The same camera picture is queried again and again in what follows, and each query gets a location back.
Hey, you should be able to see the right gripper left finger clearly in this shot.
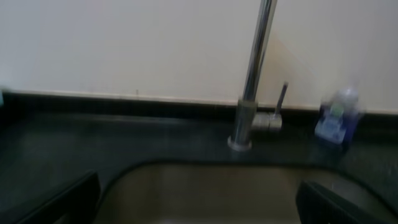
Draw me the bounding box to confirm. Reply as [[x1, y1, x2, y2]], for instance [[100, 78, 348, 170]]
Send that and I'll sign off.
[[15, 170, 102, 224]]

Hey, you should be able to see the steel tap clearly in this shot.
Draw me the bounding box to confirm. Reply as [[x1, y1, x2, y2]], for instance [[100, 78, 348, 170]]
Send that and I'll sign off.
[[226, 0, 290, 152]]

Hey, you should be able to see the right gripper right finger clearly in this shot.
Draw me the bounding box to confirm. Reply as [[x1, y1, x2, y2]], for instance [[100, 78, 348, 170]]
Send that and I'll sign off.
[[295, 180, 386, 224]]

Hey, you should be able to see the steel sink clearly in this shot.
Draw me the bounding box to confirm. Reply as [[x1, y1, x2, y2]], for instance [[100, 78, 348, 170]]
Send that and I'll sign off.
[[93, 161, 398, 224]]

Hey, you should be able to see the blue soap bottle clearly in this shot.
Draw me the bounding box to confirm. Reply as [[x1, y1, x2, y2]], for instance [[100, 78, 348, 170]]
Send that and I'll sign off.
[[313, 86, 363, 150]]

